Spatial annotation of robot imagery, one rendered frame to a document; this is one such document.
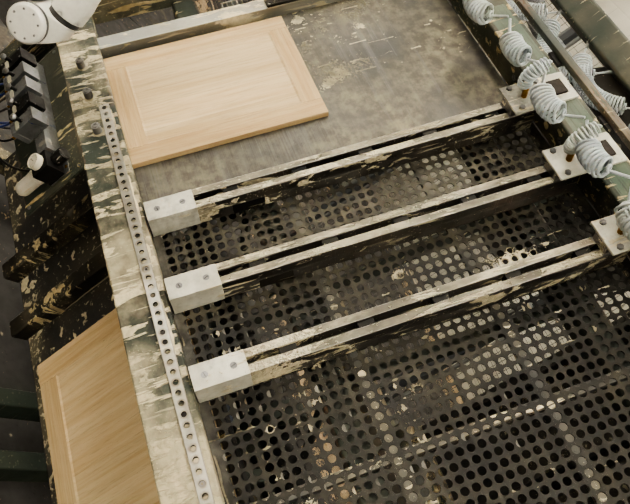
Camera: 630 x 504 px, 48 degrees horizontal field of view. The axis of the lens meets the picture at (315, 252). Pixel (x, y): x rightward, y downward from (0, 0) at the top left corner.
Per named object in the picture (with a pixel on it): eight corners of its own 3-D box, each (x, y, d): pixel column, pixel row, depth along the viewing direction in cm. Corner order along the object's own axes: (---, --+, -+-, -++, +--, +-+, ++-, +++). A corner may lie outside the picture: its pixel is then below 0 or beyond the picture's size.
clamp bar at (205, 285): (167, 286, 171) (145, 231, 151) (593, 157, 191) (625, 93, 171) (176, 321, 166) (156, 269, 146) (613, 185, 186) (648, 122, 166)
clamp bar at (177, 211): (147, 213, 183) (124, 152, 163) (550, 98, 203) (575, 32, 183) (155, 243, 178) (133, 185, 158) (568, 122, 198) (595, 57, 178)
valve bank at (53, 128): (-35, 71, 208) (17, 19, 200) (7, 94, 219) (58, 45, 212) (-20, 198, 182) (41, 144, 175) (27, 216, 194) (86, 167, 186)
